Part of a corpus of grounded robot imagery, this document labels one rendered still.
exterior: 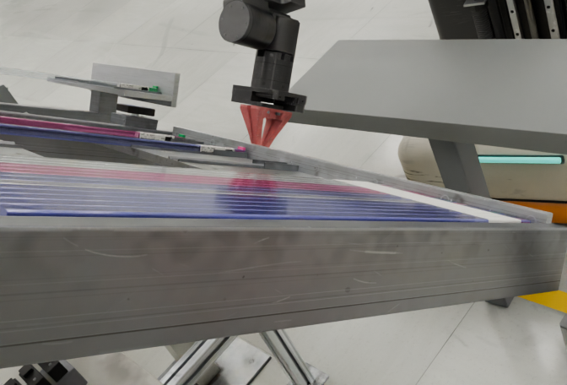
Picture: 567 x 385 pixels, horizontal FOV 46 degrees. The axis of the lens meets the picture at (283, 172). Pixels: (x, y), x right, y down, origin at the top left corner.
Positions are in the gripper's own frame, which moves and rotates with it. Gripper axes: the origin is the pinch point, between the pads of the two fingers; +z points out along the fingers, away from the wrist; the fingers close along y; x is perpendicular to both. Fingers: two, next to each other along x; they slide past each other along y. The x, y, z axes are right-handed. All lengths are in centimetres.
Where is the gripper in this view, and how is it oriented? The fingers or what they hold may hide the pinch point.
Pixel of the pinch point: (259, 150)
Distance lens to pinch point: 99.1
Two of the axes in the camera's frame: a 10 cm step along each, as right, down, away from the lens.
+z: -1.6, 9.8, 0.8
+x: 7.3, 0.7, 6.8
